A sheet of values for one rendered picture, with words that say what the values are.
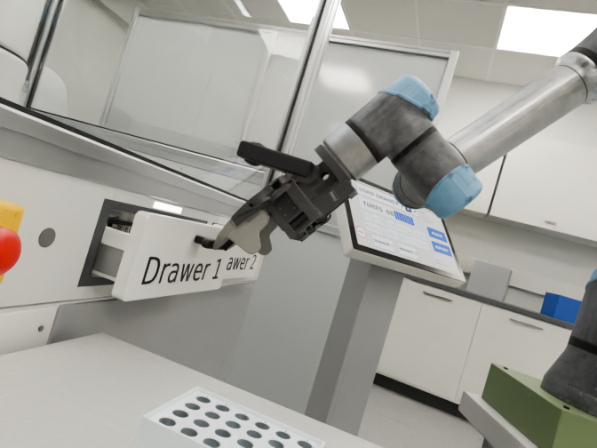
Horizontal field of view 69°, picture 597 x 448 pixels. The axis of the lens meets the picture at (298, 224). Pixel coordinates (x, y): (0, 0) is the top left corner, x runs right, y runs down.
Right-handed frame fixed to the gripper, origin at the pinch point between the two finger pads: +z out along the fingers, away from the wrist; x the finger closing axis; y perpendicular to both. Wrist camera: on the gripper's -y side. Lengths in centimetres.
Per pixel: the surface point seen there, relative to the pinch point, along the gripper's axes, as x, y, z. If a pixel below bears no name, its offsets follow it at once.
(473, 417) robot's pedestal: 24, 47, -11
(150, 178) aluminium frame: -6.2, -11.9, 1.6
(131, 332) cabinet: 0.3, 1.8, 20.6
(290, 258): 165, -19, 25
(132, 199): -9.1, -9.6, 4.2
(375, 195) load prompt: 87, -5, -26
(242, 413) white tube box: -23.9, 20.4, 0.5
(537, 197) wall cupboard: 317, 42, -134
